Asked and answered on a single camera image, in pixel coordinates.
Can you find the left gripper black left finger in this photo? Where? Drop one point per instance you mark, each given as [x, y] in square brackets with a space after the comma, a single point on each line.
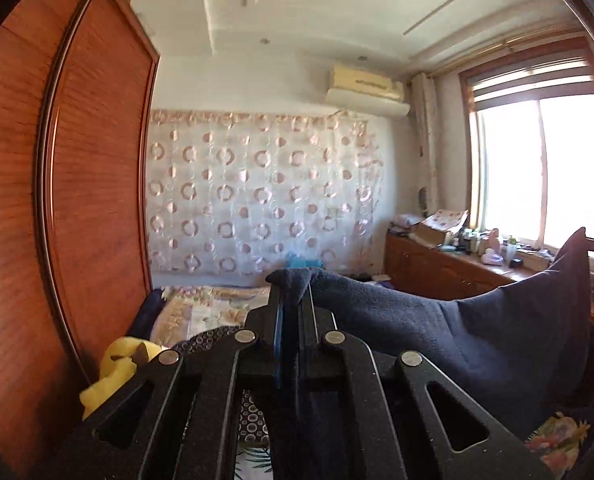
[177, 417]

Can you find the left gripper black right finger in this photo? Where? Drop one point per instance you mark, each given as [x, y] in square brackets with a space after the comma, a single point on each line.
[363, 416]

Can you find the navy blue garment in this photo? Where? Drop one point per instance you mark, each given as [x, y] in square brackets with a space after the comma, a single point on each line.
[519, 350]

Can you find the dark circle-patterned folded cloth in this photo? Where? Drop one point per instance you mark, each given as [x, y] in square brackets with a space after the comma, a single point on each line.
[251, 426]

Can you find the yellow folded cloth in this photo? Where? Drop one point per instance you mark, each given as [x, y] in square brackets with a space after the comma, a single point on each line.
[120, 363]

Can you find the floral quilt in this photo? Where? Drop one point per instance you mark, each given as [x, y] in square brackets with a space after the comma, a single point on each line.
[192, 310]

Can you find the long wooden sideboard cabinet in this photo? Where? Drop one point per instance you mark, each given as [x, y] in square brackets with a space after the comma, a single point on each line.
[431, 273]

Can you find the light blue toy box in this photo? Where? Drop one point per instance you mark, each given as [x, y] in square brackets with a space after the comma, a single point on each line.
[294, 261]

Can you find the cardboard box with patterned lid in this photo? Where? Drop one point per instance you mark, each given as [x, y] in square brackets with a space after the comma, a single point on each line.
[440, 228]

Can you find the bed with leaf-print cover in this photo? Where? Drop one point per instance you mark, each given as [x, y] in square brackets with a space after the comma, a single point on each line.
[318, 376]

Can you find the circle-patterned sheer curtain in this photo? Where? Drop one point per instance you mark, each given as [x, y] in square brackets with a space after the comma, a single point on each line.
[233, 195]

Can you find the wooden wardrobe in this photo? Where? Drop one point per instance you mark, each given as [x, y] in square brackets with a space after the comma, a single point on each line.
[76, 80]

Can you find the window with wooden frame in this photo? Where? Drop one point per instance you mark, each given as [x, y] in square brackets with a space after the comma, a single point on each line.
[530, 123]

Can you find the white wall air conditioner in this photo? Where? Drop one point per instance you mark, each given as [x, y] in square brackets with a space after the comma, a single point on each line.
[366, 92]

